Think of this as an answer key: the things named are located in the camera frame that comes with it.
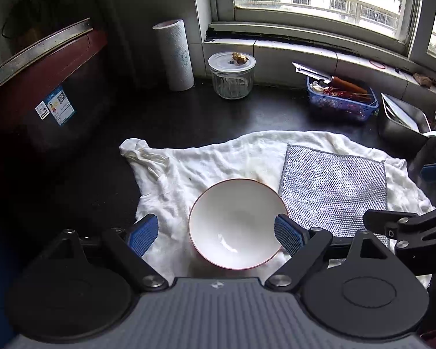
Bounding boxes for knife with wooden handle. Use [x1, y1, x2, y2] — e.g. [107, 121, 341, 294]
[292, 61, 370, 95]

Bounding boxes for stainless steel container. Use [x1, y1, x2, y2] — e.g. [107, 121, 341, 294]
[377, 93, 432, 147]

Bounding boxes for glass jar with lid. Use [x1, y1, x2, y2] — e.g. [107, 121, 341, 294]
[208, 51, 257, 100]

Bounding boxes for blue plastic basket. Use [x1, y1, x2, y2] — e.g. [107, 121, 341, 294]
[307, 76, 380, 123]

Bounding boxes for white cloth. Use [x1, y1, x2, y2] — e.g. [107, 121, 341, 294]
[119, 130, 436, 289]

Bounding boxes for blue sticker label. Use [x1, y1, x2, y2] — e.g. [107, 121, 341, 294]
[45, 85, 76, 127]

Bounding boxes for brown scrap on sill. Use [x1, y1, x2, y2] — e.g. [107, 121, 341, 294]
[413, 72, 434, 88]

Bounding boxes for paper towel roll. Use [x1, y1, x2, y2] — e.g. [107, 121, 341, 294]
[152, 18, 195, 92]

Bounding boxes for silver mesh dishcloth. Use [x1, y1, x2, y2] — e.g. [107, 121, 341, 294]
[278, 143, 390, 248]

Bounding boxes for white bowl with red rim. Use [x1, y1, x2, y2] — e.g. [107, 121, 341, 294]
[188, 178, 290, 270]

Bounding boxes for dried red chilies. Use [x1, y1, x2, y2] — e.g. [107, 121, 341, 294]
[321, 86, 373, 103]

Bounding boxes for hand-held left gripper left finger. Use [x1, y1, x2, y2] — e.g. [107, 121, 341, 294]
[40, 214, 169, 293]

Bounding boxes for window with grey frame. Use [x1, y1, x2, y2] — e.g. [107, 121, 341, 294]
[205, 0, 436, 70]

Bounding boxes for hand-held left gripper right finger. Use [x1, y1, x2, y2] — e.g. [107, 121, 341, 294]
[264, 214, 399, 293]

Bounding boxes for dark red appliance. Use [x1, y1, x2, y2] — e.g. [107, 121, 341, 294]
[0, 17, 110, 168]

